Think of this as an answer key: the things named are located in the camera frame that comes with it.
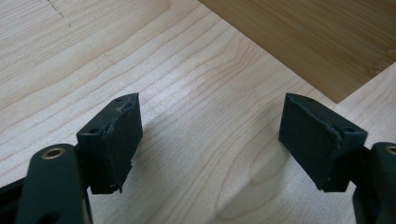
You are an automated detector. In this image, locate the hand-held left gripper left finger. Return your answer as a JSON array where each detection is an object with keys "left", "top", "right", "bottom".
[{"left": 76, "top": 92, "right": 144, "bottom": 194}]

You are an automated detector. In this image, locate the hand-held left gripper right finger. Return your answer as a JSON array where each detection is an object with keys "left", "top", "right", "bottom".
[{"left": 278, "top": 92, "right": 368, "bottom": 193}]

